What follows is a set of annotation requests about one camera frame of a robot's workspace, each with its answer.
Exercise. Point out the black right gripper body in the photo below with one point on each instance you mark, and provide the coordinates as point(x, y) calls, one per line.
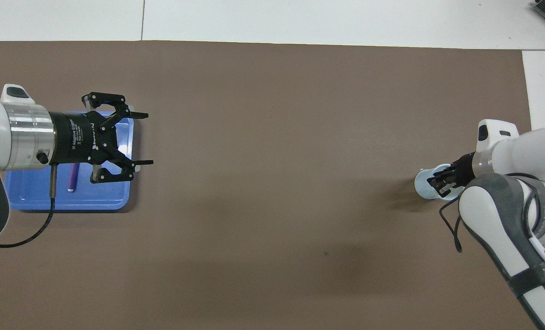
point(464, 170)

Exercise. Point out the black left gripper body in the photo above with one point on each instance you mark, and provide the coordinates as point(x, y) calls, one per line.
point(73, 137)

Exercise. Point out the purple pen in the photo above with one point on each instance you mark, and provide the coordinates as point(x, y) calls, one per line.
point(72, 181)

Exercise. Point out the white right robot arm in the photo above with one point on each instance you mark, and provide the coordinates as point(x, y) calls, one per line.
point(520, 192)

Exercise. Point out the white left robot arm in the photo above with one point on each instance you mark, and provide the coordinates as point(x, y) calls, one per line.
point(16, 133)

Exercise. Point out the blue plastic tray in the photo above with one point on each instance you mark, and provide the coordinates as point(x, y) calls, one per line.
point(29, 192)

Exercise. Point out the translucent plastic cup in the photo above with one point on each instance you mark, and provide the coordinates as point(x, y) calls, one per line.
point(422, 185)

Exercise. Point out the brown table mat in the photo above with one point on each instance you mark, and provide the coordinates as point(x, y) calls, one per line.
point(263, 137)

